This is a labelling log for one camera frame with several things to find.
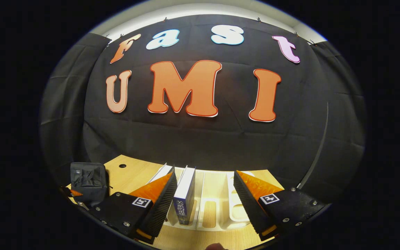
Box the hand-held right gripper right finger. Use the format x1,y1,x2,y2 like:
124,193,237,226
234,170,327,242

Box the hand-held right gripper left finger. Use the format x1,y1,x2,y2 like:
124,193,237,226
89,166,178,245

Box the black schoolbag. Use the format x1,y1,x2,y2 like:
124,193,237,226
70,162,109,207

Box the white bookshelf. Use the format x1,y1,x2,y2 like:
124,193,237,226
147,163,258,231

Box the blue night city book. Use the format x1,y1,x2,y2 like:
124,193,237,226
173,166,196,225

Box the white portrait cover book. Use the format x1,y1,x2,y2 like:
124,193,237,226
148,163,173,184

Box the thin grey pole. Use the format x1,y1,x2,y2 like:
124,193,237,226
297,102,330,190

